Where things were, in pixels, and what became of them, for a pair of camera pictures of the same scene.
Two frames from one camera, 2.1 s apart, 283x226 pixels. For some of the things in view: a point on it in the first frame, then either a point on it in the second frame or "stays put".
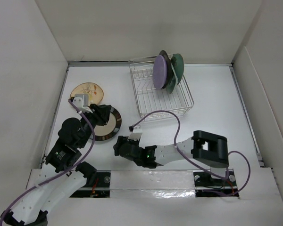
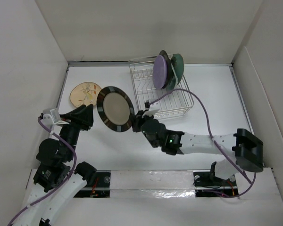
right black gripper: x=121 y=140 -> x=137 y=119
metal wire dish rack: x=153 y=103 stays put
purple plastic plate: x=160 y=70 stays put
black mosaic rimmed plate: x=105 y=131 -> x=115 y=108
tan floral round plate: x=95 y=92 stays put
